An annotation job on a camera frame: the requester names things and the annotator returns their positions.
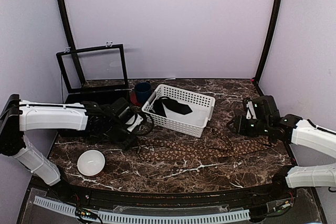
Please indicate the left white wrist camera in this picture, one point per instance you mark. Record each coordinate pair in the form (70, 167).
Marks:
(135, 121)

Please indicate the right black frame post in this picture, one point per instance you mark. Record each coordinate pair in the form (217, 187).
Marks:
(268, 41)

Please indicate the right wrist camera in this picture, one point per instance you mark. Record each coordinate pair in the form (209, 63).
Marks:
(249, 106)

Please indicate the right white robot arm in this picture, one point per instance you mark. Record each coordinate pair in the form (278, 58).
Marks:
(298, 131)

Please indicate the white bowl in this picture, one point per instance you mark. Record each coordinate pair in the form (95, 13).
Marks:
(91, 163)

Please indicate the dark blue mug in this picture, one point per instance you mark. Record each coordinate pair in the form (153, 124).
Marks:
(143, 91)

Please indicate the black curved front rail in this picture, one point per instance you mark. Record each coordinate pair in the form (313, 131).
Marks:
(173, 186)

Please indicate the brown floral patterned tie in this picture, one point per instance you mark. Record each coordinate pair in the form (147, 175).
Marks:
(218, 145)

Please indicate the black glass-lid display box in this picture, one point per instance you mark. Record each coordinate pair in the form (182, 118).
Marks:
(97, 74)

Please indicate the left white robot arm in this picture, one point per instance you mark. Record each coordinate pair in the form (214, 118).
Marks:
(20, 116)

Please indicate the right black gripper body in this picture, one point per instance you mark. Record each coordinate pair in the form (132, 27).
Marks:
(261, 127)

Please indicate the red round coaster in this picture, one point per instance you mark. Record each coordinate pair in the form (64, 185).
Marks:
(134, 101)

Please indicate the black tie in basket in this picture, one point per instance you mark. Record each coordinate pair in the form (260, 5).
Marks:
(170, 104)

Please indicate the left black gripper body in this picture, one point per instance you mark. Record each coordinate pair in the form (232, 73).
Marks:
(114, 132)

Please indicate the white slotted cable duct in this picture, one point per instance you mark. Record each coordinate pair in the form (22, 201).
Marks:
(138, 215)

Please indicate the white perforated plastic basket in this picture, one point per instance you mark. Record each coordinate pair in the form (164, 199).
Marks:
(191, 124)

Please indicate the left black frame post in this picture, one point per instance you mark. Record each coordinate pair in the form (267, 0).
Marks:
(70, 39)

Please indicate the black frame post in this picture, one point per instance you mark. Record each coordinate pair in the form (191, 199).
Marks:
(268, 41)
(70, 39)

